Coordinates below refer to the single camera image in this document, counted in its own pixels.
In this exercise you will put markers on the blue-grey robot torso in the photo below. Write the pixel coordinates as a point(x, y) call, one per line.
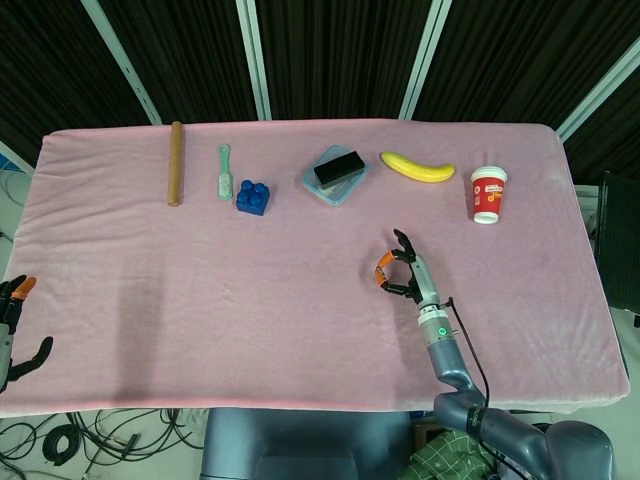
point(300, 440)

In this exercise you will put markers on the green checkered cloth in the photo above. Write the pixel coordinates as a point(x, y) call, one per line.
point(445, 457)

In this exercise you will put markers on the clear blue plastic container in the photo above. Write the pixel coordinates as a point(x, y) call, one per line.
point(332, 196)

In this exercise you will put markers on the black rectangular box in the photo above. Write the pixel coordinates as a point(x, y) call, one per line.
point(337, 167)

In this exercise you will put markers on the red paper cup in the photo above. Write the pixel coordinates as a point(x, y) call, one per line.
point(489, 197)

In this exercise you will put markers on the brown wooden rolling pin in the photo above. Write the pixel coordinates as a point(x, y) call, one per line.
point(175, 165)

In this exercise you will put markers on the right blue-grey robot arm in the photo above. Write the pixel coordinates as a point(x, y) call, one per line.
point(450, 365)

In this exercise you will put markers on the pink table cloth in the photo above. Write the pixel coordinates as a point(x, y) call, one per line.
point(200, 310)

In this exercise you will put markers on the white aluminium frame post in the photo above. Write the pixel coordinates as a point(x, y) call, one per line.
point(15, 157)
point(254, 60)
point(419, 60)
point(600, 92)
point(122, 62)

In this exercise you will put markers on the blue toy building block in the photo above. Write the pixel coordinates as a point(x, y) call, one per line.
point(252, 200)

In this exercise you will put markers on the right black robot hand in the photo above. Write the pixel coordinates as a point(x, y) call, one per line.
point(425, 280)

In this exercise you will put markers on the black monitor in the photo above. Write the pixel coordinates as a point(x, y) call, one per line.
point(620, 240)

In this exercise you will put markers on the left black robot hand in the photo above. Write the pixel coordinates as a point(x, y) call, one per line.
point(5, 350)

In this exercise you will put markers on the green plastic brush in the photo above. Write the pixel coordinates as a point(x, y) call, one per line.
point(224, 185)

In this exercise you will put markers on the yellow banana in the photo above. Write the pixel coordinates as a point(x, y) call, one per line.
point(420, 171)

